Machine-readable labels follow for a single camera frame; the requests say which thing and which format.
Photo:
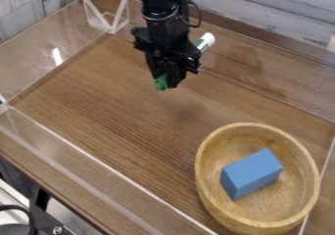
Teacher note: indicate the clear acrylic tray wall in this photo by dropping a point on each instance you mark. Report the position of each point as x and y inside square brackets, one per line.
[115, 156]

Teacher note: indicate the black metal table frame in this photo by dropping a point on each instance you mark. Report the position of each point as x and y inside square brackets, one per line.
[23, 206]

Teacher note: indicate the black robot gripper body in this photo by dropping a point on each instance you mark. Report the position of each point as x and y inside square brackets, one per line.
[165, 38]

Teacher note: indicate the blue foam block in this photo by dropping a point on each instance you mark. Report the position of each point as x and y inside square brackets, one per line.
[250, 174]

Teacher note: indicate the clear acrylic corner bracket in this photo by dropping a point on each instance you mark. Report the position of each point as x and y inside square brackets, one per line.
[107, 21]

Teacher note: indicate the brown wooden bowl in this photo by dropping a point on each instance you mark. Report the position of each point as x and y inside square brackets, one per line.
[275, 209]

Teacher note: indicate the green and white marker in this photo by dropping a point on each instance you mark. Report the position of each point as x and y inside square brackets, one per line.
[203, 44]

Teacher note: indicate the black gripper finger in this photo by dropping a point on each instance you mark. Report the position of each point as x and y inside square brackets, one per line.
[175, 73]
[158, 66]

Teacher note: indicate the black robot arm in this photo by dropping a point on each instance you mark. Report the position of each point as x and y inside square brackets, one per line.
[167, 6]

